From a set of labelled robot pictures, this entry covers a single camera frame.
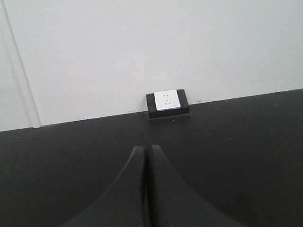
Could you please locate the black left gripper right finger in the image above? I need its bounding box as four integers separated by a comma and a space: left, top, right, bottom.
146, 145, 242, 227

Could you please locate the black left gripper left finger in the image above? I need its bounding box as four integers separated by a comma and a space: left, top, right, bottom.
61, 147, 146, 227

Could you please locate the white socket in black box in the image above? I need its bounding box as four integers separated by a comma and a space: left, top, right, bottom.
146, 89, 190, 120

